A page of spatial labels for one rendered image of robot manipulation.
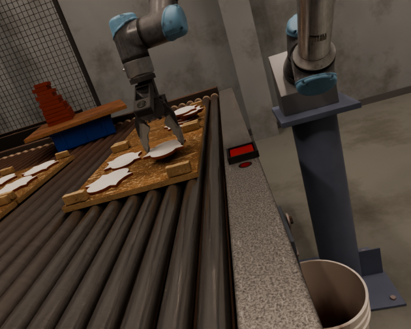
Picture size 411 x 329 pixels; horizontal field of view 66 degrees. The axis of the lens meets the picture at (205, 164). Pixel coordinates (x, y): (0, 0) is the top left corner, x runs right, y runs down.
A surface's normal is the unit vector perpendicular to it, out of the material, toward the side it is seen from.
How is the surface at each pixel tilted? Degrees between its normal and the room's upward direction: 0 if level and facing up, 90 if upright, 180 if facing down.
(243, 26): 90
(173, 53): 90
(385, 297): 0
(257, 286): 0
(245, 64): 90
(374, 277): 0
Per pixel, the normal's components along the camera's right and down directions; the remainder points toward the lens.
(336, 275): -0.67, 0.40
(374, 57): -0.07, 0.37
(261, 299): -0.29, -0.90
